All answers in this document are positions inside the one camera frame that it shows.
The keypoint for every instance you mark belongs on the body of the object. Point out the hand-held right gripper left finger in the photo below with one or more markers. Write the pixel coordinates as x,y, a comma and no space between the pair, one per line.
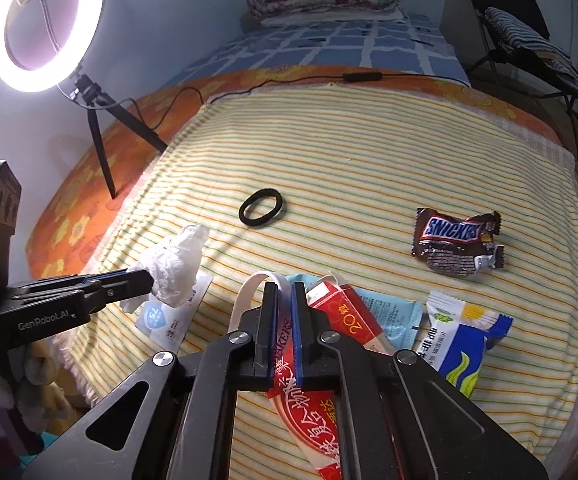
272,332

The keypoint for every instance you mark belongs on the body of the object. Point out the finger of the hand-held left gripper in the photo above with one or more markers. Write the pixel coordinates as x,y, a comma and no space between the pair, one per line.
106,276
119,287

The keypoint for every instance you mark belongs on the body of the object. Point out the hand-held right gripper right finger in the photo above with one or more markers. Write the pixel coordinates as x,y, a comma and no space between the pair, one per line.
297,332

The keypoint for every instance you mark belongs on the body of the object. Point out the white blue wipe sachet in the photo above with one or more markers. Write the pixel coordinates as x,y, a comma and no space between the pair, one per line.
169,322

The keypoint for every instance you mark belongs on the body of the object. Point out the white tissue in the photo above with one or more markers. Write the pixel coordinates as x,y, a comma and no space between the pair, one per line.
176,265

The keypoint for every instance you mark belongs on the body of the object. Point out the red white snack bag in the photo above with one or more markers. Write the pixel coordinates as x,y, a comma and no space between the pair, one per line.
309,425

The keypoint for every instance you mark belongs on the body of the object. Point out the light blue sachet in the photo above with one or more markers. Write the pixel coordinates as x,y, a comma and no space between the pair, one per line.
394,317

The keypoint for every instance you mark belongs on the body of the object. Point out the white blue green candy wrapper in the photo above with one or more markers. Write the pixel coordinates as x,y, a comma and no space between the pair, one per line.
461,345

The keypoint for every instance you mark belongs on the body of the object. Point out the brown chocolate bar wrapper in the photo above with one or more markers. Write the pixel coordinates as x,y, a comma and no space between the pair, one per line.
449,232

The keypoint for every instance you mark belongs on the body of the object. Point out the yellow striped fringed blanket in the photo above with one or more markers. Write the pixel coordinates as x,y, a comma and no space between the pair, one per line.
344,160

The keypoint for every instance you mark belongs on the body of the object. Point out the blue checked bedsheet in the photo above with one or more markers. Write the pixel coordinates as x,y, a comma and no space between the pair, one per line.
344,45

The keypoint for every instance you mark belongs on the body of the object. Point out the white folded cloth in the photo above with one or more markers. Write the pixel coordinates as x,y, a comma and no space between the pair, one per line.
329,20

